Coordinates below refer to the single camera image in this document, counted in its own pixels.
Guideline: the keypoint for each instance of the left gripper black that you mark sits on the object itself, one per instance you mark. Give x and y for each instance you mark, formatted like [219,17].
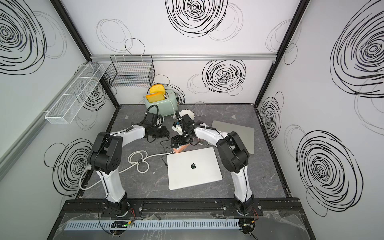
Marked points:
[163,132]

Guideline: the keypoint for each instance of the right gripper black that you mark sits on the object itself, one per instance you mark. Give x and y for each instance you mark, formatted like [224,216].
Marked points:
[179,137]

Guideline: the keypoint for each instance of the pink power strip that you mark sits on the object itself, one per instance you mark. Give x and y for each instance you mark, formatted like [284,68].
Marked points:
[183,147]

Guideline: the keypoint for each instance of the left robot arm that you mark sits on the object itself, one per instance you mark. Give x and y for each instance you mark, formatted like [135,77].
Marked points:
[106,155]

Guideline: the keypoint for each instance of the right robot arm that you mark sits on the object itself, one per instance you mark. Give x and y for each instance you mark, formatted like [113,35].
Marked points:
[232,151]

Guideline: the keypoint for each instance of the silver laptop front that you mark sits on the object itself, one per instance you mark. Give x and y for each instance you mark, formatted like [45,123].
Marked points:
[193,168]

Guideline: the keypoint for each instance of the white scalloped bowl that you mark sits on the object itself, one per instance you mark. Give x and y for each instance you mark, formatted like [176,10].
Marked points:
[187,112]

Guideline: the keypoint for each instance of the clear drinking glass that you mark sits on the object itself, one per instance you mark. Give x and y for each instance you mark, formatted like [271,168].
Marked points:
[200,108]

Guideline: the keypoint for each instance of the mint green toaster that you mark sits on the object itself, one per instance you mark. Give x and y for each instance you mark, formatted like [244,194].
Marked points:
[166,107]

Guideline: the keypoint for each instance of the yellow toast slice front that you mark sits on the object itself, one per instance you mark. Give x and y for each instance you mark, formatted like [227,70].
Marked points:
[155,97]

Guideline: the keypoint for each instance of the yellow toast slice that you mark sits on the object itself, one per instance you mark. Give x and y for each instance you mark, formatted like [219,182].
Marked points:
[158,88]
[155,97]

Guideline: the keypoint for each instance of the yellow toast slice back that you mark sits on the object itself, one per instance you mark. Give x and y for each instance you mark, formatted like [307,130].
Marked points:
[158,88]

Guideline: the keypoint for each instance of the white mesh shelf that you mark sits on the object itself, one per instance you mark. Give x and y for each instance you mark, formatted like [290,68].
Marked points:
[84,92]

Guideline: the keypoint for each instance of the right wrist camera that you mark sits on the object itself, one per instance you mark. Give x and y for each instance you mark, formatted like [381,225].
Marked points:
[177,128]

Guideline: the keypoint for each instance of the black wire basket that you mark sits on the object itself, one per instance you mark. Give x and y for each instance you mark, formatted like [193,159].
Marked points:
[135,71]

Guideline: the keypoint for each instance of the white slotted cable duct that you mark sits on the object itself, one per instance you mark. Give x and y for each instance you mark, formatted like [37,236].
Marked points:
[194,224]

